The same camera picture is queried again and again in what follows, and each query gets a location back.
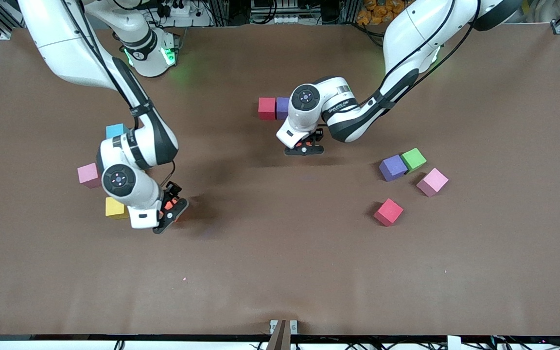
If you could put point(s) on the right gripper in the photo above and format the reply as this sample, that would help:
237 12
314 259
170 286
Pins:
172 189

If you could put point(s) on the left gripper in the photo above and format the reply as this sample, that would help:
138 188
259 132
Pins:
317 133

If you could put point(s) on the orange foam cube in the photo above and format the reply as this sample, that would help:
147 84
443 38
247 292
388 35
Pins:
307 142
169 204

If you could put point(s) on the purple foam cube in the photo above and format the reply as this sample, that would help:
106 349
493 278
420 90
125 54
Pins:
282 108
393 167

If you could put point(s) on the red foam cube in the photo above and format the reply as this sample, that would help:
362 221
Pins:
388 212
267 108

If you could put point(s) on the yellow foam cube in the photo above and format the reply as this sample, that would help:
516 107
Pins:
113 209

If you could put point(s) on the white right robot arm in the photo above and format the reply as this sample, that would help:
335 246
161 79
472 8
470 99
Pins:
66 48

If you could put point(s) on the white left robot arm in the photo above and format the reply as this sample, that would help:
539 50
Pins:
421 34

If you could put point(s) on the cyan foam cube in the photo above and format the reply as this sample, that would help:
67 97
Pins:
113 130

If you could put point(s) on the pink foam cube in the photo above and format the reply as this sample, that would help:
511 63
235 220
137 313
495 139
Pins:
433 181
88 175

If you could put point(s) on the green foam cube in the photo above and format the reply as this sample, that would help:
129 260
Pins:
414 159

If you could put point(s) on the white power strip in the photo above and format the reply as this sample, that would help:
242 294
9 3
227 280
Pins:
179 9
287 19

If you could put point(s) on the brown table cover sheet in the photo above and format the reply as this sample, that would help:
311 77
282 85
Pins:
280 267

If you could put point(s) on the pile of orange fruits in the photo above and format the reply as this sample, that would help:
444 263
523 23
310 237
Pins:
377 9

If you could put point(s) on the brown wooden strip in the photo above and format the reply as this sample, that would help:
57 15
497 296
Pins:
280 338

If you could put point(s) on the small metal bracket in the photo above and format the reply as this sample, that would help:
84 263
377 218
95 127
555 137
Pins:
273 324

